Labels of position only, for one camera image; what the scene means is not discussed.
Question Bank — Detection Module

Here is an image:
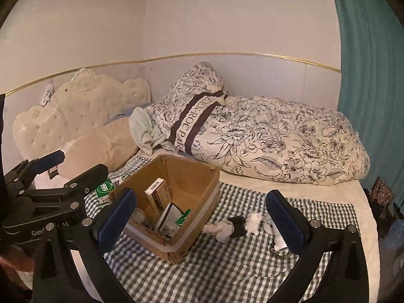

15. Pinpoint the white cylindrical bottle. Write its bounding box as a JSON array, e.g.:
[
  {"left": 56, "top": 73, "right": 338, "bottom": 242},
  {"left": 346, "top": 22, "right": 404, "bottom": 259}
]
[{"left": 263, "top": 218, "right": 288, "bottom": 253}]

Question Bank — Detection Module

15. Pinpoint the green snack packet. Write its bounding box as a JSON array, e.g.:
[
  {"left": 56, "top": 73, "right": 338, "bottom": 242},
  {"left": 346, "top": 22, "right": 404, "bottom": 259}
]
[{"left": 175, "top": 209, "right": 192, "bottom": 226}]

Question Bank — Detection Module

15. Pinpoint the black small object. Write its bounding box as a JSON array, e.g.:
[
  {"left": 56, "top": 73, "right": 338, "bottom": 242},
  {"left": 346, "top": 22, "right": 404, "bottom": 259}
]
[{"left": 228, "top": 215, "right": 247, "bottom": 238}]

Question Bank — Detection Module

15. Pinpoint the cream cloth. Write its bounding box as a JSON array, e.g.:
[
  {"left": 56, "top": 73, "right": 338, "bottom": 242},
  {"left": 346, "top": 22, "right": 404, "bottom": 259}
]
[{"left": 202, "top": 221, "right": 234, "bottom": 243}]

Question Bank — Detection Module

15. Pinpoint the person left hand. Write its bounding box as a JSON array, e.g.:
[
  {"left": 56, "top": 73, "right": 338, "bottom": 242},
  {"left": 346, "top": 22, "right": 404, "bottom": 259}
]
[{"left": 1, "top": 245, "right": 35, "bottom": 272}]

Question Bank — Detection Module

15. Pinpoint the cream bed mattress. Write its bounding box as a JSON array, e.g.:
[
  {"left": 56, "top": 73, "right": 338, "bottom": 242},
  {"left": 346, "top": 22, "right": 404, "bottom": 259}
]
[{"left": 28, "top": 154, "right": 382, "bottom": 303}]

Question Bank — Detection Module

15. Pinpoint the green 999 medicine box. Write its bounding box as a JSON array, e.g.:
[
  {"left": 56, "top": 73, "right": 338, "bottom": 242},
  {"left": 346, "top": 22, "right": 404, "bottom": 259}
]
[{"left": 95, "top": 179, "right": 115, "bottom": 206}]

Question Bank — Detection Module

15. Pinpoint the beige plush pillow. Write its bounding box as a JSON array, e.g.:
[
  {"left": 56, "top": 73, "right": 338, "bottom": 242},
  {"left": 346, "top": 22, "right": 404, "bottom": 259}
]
[{"left": 58, "top": 117, "right": 138, "bottom": 180}]

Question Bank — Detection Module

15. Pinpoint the patterned dark bag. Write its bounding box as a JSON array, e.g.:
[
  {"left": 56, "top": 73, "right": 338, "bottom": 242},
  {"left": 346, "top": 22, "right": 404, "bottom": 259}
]
[{"left": 369, "top": 176, "right": 394, "bottom": 209}]

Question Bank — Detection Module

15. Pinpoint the cream tufted headboard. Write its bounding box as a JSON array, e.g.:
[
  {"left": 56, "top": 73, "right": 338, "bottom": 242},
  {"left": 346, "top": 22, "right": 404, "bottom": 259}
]
[{"left": 13, "top": 68, "right": 151, "bottom": 160}]

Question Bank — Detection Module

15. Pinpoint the light green towel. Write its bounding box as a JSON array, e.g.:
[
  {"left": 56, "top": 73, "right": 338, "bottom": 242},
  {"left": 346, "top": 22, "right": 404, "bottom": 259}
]
[{"left": 129, "top": 107, "right": 166, "bottom": 155}]

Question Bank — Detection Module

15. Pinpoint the silver foil packet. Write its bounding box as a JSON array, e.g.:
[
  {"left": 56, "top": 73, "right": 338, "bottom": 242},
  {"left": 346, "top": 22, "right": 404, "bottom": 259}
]
[{"left": 153, "top": 203, "right": 183, "bottom": 238}]

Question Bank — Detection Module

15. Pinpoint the brown cardboard box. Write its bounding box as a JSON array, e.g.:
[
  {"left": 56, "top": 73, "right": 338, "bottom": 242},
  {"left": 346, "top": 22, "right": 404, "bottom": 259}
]
[{"left": 112, "top": 155, "right": 220, "bottom": 265}]

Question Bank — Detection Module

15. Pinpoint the white toy figure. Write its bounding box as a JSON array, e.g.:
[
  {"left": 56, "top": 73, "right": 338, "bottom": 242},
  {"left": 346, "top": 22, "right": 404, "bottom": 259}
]
[{"left": 244, "top": 211, "right": 263, "bottom": 235}]

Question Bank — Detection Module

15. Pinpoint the green white checkered cloth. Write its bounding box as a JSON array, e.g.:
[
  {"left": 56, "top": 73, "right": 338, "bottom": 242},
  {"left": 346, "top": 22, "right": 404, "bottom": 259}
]
[{"left": 104, "top": 157, "right": 358, "bottom": 302}]

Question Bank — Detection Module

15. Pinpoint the floral patterned duvet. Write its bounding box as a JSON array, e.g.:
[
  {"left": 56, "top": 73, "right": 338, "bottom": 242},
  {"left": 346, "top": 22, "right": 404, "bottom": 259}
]
[{"left": 147, "top": 62, "right": 370, "bottom": 186}]

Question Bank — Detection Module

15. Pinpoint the teal curtain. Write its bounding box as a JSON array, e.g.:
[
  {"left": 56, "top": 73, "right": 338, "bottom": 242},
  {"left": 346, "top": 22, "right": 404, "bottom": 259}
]
[{"left": 334, "top": 0, "right": 403, "bottom": 205}]

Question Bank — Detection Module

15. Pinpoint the dark bead bracelet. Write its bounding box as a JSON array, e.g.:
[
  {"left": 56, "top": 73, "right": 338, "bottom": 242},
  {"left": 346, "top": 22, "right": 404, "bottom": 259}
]
[{"left": 269, "top": 247, "right": 293, "bottom": 258}]

